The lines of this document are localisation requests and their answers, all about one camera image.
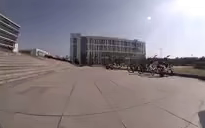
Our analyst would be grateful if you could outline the grey paved plaza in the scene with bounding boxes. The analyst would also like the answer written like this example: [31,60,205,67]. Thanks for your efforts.
[0,64,205,128]

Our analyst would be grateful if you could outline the glass-fronted grey building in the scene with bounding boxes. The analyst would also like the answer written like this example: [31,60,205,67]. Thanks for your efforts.
[69,32,147,66]

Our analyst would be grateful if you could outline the wide stone steps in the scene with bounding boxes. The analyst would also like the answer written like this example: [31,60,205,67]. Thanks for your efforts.
[0,47,78,88]

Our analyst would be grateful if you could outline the grass strip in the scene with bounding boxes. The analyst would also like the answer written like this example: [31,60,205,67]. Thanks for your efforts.
[173,65,205,81]

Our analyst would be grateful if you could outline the row of parked bicycles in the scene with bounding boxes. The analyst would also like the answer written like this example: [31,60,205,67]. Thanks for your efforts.
[105,54,175,78]

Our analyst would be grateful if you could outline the low white building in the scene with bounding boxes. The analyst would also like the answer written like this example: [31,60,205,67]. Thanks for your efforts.
[30,48,50,58]

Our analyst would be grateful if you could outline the white banded building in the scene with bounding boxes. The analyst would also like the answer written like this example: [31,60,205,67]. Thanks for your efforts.
[0,7,22,53]

